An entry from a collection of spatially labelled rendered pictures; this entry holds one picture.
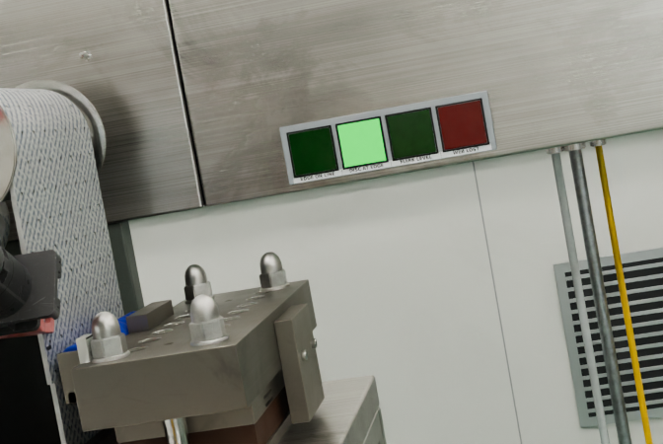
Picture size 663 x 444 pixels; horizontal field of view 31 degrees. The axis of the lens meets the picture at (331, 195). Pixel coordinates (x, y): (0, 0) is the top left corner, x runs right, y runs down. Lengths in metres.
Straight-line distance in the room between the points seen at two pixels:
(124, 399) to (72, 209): 0.26
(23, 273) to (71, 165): 0.25
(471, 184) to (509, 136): 2.34
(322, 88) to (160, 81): 0.20
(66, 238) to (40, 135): 0.11
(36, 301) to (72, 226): 0.21
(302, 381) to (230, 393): 0.17
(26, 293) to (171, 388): 0.16
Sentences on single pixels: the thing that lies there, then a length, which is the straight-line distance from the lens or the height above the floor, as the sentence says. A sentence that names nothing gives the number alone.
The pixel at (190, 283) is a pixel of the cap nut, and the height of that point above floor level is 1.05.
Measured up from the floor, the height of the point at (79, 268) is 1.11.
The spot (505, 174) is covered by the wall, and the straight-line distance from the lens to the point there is 3.74.
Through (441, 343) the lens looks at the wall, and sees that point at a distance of 3.82.
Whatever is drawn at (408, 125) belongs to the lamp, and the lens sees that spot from 1.41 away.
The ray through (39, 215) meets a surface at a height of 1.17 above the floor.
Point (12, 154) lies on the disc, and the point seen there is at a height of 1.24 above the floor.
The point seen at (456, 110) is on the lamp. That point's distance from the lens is 1.40.
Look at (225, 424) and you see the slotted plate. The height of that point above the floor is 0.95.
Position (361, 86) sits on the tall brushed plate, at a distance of 1.42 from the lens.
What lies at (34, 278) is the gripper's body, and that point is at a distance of 1.12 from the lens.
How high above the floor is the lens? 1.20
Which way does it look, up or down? 3 degrees down
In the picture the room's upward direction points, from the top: 10 degrees counter-clockwise
